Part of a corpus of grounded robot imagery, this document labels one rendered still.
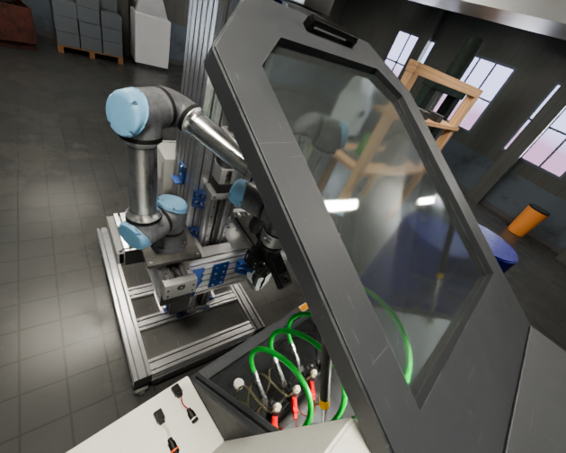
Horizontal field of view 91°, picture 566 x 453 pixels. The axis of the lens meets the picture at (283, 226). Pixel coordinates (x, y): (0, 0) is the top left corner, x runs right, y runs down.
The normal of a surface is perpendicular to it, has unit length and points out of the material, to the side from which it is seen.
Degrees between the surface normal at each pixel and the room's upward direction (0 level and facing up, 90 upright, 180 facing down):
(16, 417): 0
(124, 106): 82
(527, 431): 0
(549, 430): 0
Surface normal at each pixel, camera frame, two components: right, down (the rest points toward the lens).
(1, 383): 0.32, -0.75
